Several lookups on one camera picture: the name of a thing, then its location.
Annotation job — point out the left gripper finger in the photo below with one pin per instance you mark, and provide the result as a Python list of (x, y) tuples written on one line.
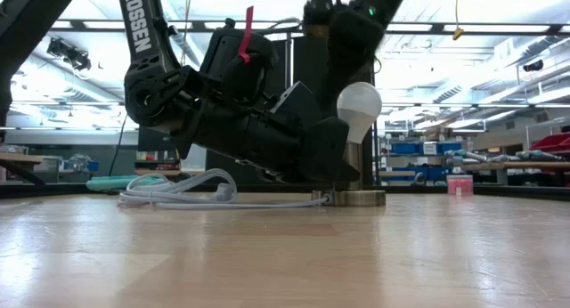
[(325, 152)]

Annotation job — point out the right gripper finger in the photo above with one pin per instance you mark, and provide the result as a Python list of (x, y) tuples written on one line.
[(331, 94)]

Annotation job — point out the white lightbulb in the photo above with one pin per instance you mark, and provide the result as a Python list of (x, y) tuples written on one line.
[(358, 103)]

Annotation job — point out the brushed metal lamp socket base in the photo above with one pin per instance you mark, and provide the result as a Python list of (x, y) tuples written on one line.
[(352, 199)]

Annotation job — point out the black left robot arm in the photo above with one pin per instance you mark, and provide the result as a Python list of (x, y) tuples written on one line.
[(142, 32)]

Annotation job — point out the black metal pole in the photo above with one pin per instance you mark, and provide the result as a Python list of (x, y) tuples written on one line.
[(374, 165)]

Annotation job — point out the translucent plastic bin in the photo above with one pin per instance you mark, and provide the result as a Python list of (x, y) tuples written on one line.
[(198, 159)]

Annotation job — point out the blue storage bin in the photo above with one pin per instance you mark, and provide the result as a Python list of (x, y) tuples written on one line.
[(434, 173), (450, 148), (404, 148)]

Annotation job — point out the red zip tie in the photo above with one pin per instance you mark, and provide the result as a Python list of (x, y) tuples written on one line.
[(246, 41)]

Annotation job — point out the black monitor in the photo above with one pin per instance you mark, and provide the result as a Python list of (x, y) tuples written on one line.
[(153, 141)]

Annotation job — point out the yellow hanging tag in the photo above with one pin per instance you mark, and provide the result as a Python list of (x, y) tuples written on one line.
[(458, 32)]

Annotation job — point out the small pink container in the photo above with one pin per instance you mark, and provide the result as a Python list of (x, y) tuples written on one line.
[(461, 185)]

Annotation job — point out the small blue box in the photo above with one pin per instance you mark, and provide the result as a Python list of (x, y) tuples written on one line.
[(92, 166)]

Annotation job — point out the long wooden workbench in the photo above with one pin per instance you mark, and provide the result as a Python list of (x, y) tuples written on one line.
[(534, 165)]

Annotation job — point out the red storage bin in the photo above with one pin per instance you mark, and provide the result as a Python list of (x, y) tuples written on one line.
[(554, 143)]

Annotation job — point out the wooden workbench with black legs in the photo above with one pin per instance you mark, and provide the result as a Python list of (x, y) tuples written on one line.
[(18, 158)]

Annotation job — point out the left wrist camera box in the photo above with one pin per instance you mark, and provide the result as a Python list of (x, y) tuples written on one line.
[(298, 99)]

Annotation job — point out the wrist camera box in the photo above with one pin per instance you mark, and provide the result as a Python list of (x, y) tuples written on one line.
[(318, 10), (298, 99)]

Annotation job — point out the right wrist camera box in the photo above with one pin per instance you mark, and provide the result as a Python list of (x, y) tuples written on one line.
[(318, 10)]

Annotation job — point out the black aluminium frame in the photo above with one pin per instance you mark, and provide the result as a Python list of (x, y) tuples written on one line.
[(423, 188)]

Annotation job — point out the small black camera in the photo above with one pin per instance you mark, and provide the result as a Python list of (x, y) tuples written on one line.
[(533, 66)]

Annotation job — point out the black camera rig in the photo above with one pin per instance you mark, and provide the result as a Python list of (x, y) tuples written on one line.
[(71, 54)]

